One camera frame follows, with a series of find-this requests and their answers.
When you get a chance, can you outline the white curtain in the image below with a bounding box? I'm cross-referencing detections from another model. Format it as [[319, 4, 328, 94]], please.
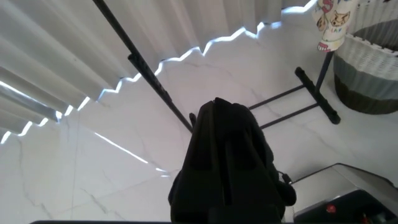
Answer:
[[0, 0, 315, 144]]

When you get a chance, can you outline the black clothes rack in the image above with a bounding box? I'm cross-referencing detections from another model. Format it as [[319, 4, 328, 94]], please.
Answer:
[[92, 0, 341, 134]]

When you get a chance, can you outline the white laundry basket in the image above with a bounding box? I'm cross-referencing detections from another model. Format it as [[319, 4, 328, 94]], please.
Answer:
[[333, 0, 398, 115]]

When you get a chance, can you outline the cream printed garment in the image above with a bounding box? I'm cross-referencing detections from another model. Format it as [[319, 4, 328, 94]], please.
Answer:
[[312, 0, 358, 53]]

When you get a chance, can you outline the black garment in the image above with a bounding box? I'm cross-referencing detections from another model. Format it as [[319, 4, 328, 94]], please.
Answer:
[[167, 96, 297, 222]]

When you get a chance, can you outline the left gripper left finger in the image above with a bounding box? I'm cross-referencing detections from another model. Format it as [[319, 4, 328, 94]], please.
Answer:
[[169, 101, 226, 222]]

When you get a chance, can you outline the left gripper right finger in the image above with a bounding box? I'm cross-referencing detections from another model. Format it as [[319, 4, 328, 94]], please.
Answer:
[[223, 133, 284, 222]]

